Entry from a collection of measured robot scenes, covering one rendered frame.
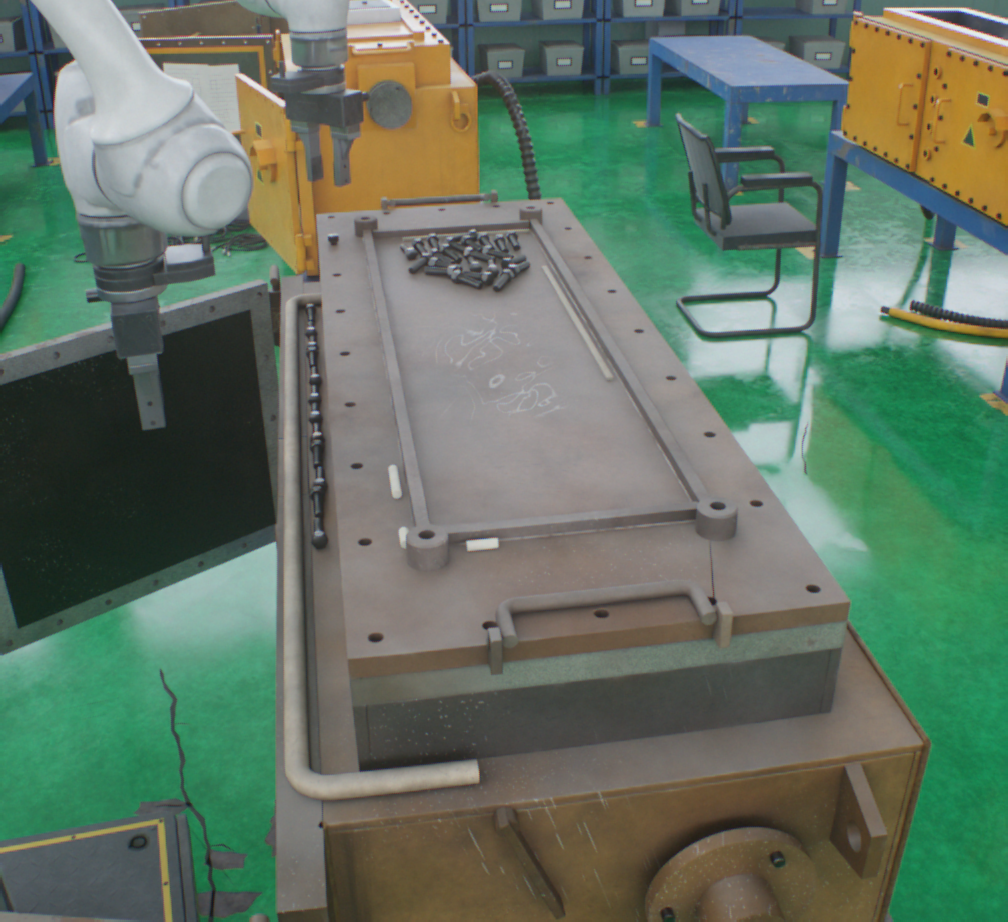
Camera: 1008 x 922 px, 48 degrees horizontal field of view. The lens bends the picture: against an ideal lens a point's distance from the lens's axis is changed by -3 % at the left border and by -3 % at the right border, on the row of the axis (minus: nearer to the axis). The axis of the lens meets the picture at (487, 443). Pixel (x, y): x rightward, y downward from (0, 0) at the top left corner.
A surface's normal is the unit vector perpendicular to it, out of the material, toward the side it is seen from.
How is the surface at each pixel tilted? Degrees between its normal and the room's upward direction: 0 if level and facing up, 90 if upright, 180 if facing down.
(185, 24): 90
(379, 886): 90
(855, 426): 0
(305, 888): 0
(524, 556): 0
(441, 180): 90
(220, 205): 97
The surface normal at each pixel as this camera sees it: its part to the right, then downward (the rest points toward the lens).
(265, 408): 0.64, 0.36
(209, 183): 0.71, 0.47
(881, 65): -0.98, 0.10
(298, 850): -0.02, -0.88
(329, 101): -0.59, 0.40
